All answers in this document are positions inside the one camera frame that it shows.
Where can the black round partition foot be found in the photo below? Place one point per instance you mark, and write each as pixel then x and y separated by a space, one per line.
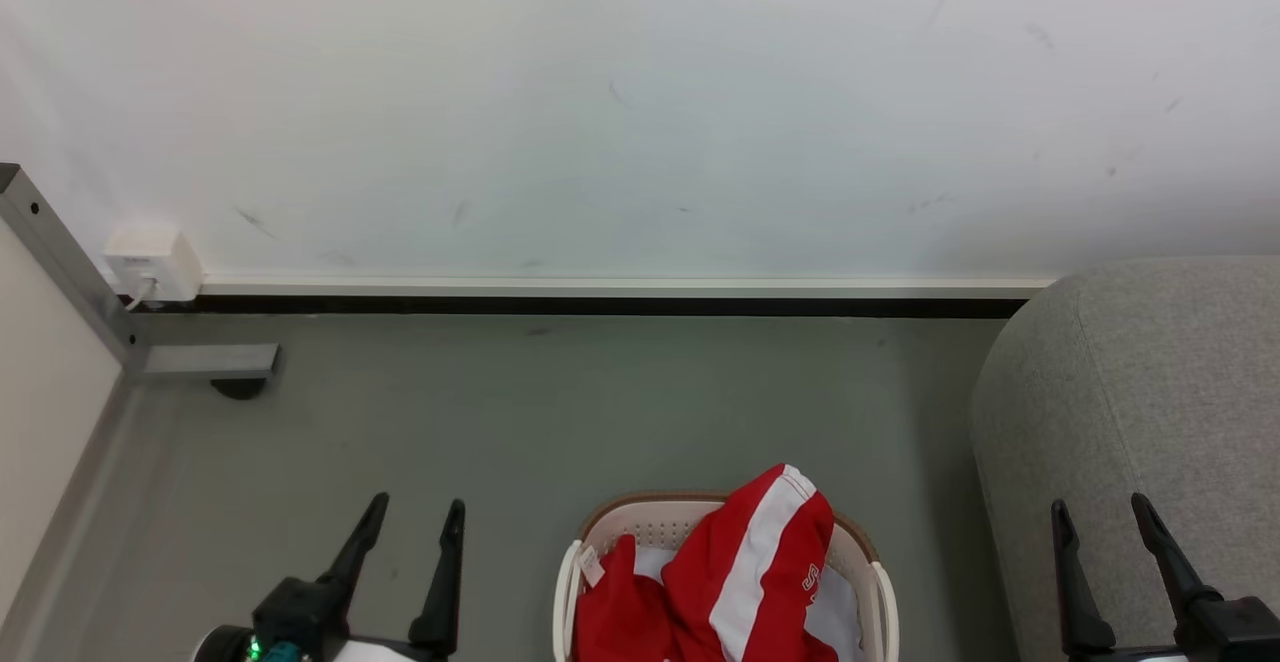
pixel 238 388

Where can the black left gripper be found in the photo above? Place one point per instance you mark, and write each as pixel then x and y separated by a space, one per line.
pixel 300 614

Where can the black baseboard strip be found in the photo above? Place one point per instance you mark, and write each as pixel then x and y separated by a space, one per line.
pixel 620 306

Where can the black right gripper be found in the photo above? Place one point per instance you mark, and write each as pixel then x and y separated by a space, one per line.
pixel 1235 632

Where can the red white sports jersey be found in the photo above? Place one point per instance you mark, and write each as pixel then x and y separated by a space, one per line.
pixel 740 562

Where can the white wall socket box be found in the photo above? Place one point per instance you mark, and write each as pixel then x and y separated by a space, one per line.
pixel 155 257

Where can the white cloth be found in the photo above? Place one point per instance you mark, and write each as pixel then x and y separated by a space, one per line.
pixel 842 614

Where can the grey fabric sofa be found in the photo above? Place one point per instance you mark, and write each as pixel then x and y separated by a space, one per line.
pixel 1150 412

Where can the beige partition panel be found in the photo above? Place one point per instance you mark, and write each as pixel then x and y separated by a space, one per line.
pixel 40 412

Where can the cream plastic laundry basket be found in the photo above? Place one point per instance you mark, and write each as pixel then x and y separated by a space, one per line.
pixel 655 527

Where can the white wall trim strip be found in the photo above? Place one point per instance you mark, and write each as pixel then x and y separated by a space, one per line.
pixel 620 286

